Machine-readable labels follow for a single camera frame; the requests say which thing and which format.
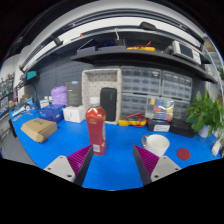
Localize yellow multimeter red leads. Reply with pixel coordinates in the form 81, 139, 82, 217
117, 112, 148, 128

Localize black workbench shelf unit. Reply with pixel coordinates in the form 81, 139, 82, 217
19, 28, 219, 84

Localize white power adapter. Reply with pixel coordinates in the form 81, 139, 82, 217
211, 138, 224, 158

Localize black box white label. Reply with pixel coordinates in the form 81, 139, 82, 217
146, 118, 172, 133

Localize brown cardboard box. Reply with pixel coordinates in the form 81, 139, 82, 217
20, 117, 58, 144

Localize red drink bottle white cap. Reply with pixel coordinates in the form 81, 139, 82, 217
85, 96, 108, 156

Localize black rounded speaker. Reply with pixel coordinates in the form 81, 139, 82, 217
99, 87, 118, 122

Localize blue carton box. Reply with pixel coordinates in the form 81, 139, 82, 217
38, 104, 66, 124

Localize flat round red coaster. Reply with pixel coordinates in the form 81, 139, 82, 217
176, 147, 192, 161

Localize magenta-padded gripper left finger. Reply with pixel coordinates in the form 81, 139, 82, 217
43, 143, 95, 187

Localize teal bin on pegboard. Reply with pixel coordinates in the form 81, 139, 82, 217
25, 70, 39, 81

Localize dark grey standing box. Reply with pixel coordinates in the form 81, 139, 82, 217
65, 80, 83, 108

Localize green potted plant white pot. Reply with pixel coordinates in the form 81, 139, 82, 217
184, 90, 224, 139

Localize grey small-parts drawer cabinet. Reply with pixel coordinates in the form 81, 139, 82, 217
172, 98, 192, 122
121, 65, 163, 96
161, 70, 194, 102
119, 92, 148, 120

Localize clear organizer box colourful parts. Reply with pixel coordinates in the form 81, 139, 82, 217
145, 96, 175, 123

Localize white shelf unit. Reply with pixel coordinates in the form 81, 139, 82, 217
201, 35, 224, 101

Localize small white box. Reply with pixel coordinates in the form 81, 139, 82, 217
39, 98, 50, 109

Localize purple plastic bag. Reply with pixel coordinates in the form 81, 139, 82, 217
50, 85, 68, 107

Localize white carton box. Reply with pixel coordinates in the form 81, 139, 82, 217
62, 105, 87, 124

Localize white cup gold handle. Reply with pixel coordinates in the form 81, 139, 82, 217
141, 133, 171, 158

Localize white perforated storage bin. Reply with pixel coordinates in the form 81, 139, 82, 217
81, 68, 123, 125

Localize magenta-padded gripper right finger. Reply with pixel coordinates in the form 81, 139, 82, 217
132, 144, 182, 187

